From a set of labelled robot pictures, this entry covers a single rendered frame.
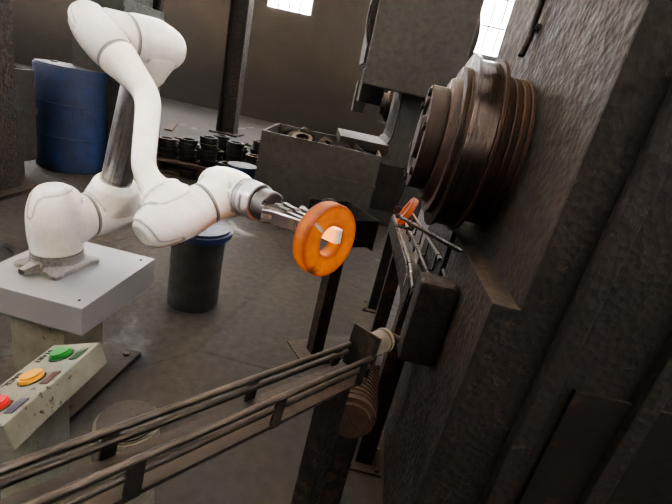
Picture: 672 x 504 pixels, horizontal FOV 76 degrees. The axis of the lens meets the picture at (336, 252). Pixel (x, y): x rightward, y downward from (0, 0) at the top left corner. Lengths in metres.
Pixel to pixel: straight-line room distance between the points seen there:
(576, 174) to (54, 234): 1.43
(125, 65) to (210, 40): 10.89
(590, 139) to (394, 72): 3.07
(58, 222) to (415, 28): 3.06
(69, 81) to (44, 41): 9.98
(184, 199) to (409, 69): 3.07
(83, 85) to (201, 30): 8.08
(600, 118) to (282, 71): 10.90
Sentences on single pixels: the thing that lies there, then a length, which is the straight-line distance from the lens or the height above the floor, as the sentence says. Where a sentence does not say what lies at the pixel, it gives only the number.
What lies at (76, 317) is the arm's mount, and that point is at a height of 0.41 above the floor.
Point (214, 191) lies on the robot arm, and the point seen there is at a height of 0.92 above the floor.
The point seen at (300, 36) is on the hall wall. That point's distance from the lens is 11.54.
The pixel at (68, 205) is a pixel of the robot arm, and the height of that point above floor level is 0.68.
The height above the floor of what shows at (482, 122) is 1.19.
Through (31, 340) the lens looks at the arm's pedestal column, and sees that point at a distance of 1.81.
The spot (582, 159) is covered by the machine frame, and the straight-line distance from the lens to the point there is 0.87.
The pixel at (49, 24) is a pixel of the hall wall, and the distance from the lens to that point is 14.23.
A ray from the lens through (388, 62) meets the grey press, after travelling 3.84.
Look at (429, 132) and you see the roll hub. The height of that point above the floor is 1.14.
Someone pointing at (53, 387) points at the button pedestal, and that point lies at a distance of 0.93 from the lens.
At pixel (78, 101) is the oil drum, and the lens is 4.38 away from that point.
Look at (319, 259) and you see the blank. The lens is 0.86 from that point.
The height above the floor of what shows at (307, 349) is 0.01.
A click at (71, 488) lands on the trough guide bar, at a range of 0.61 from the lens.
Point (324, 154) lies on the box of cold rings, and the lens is 3.67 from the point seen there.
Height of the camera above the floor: 1.20
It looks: 21 degrees down
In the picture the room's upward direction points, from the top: 13 degrees clockwise
